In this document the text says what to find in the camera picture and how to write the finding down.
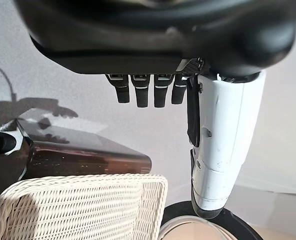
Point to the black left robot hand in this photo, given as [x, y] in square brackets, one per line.
[163, 37]

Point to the round glass washing machine door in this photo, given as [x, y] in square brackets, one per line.
[213, 225]

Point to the cream wicker laundry basket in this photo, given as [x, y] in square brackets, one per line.
[88, 207]

